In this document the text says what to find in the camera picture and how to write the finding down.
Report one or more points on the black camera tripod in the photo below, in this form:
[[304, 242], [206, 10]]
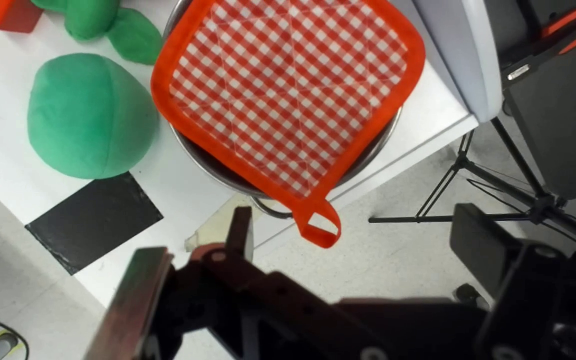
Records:
[[529, 201]]

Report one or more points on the green plush ball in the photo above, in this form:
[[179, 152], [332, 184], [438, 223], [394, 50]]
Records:
[[88, 117]]

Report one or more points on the red checkered pot holder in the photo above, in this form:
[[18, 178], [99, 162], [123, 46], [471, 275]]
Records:
[[288, 86]]

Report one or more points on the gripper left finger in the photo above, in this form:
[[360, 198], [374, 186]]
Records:
[[131, 301]]

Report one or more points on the steel cooking pot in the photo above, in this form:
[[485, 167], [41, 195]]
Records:
[[220, 175]]

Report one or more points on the white tape strip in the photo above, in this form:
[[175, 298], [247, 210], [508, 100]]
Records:
[[210, 230]]

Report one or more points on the orange wooden block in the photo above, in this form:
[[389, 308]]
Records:
[[8, 13]]

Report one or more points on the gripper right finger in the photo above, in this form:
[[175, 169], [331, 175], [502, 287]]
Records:
[[534, 301]]

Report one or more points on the white toy kitchen cabinet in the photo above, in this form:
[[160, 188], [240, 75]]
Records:
[[168, 193]]

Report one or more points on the black square sticker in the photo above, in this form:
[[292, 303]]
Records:
[[95, 223]]

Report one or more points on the black orange bar clamp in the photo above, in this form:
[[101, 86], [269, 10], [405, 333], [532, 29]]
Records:
[[569, 30]]

